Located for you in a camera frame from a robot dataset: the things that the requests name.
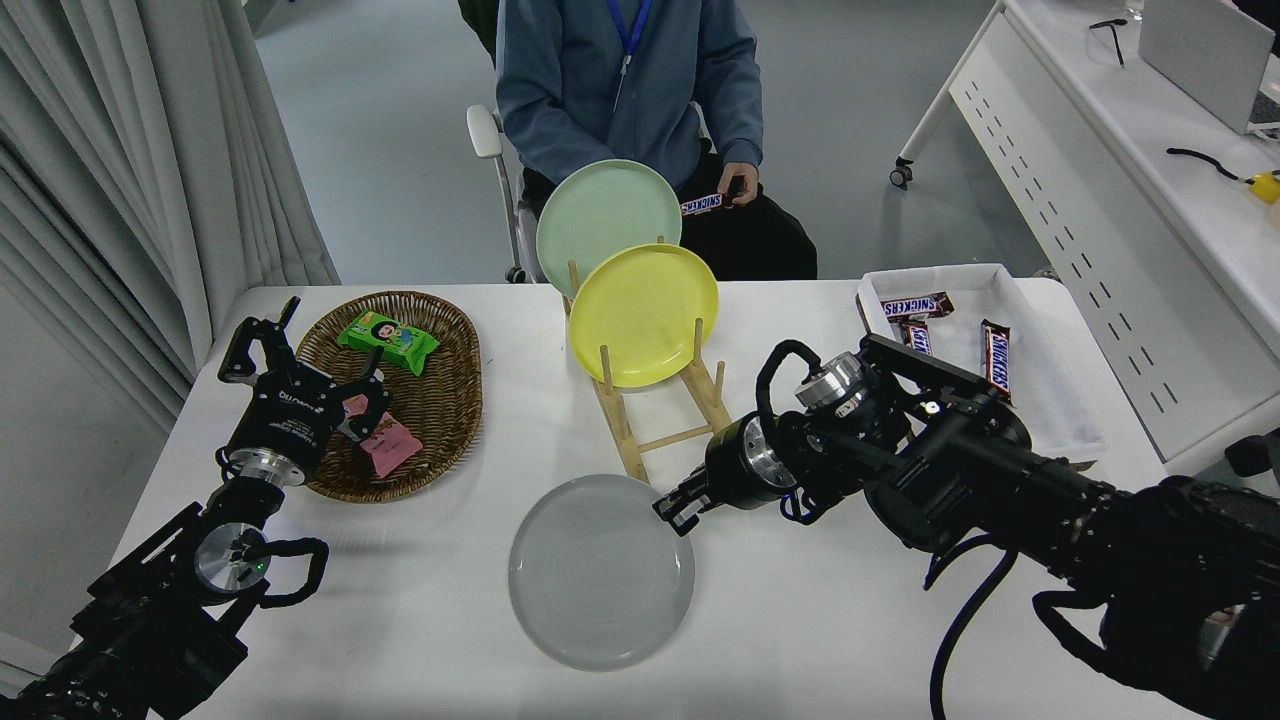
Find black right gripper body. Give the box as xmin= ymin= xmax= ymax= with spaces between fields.
xmin=705 ymin=415 xmax=776 ymax=509

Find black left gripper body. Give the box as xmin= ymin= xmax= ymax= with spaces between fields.
xmin=236 ymin=368 xmax=346 ymax=463

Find grey plate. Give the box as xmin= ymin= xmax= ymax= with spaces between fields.
xmin=507 ymin=474 xmax=697 ymax=672

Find wooden plate rack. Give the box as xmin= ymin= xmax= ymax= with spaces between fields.
xmin=562 ymin=235 xmax=749 ymax=486

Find yellow plate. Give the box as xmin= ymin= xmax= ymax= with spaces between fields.
xmin=568 ymin=243 xmax=720 ymax=389

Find pale green plate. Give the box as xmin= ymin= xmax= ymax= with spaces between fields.
xmin=535 ymin=159 xmax=683 ymax=299

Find large pink snack packet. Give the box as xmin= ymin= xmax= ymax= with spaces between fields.
xmin=358 ymin=412 xmax=424 ymax=479

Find green snack packet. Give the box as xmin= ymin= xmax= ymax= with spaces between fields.
xmin=337 ymin=310 xmax=441 ymax=377

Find brown wicker basket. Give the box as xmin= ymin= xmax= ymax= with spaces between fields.
xmin=296 ymin=291 xmax=484 ymax=504

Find grey curtain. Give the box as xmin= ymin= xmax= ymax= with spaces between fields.
xmin=0 ymin=0 xmax=341 ymax=441

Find white chair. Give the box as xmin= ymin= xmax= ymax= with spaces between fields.
xmin=466 ymin=104 xmax=549 ymax=284

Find white lined tray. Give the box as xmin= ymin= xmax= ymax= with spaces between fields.
xmin=856 ymin=264 xmax=1111 ymax=471

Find person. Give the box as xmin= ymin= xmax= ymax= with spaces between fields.
xmin=495 ymin=0 xmax=818 ymax=281

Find dark green jacket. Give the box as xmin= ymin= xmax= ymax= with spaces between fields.
xmin=458 ymin=0 xmax=501 ymax=61

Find white perforated desk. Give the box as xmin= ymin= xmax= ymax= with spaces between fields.
xmin=890 ymin=0 xmax=1280 ymax=481

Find black glasses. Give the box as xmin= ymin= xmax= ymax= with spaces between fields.
xmin=1088 ymin=17 xmax=1129 ymax=68

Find white laptop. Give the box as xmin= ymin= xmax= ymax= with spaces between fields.
xmin=1138 ymin=0 xmax=1280 ymax=137

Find blue lanyard with badge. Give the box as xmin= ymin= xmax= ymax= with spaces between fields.
xmin=605 ymin=0 xmax=653 ymax=59

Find black cable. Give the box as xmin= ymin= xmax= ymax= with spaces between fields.
xmin=1166 ymin=148 xmax=1256 ymax=186

